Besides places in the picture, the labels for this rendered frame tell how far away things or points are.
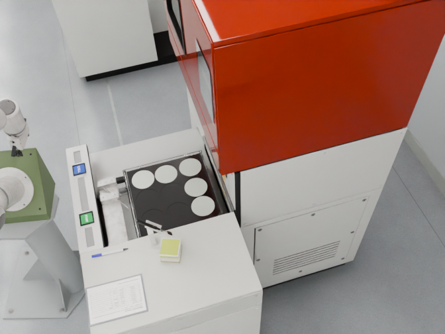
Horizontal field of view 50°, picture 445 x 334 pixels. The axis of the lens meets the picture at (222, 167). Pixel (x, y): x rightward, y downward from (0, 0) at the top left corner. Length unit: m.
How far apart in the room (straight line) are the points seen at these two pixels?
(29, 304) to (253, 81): 2.05
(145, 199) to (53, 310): 1.11
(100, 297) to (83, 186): 0.52
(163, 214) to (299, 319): 1.11
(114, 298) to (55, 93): 2.47
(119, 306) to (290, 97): 0.94
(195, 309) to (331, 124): 0.80
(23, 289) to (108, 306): 1.32
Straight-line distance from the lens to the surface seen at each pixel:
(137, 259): 1.89
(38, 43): 4.57
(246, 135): 1.59
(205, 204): 2.05
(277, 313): 2.80
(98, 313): 1.83
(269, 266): 2.52
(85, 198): 2.10
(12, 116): 1.83
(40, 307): 3.01
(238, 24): 1.35
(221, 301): 1.78
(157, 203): 2.08
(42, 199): 2.21
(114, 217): 2.10
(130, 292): 1.83
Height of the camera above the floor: 2.62
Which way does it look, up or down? 53 degrees down
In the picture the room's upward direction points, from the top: 3 degrees counter-clockwise
